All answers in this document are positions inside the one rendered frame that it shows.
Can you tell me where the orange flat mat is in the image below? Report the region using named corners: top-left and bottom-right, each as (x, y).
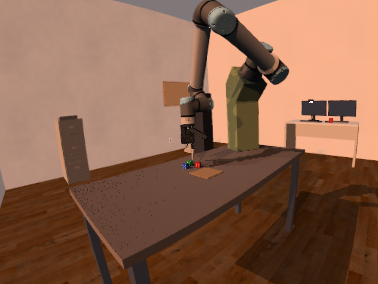
top-left (189, 167), bottom-right (224, 179)

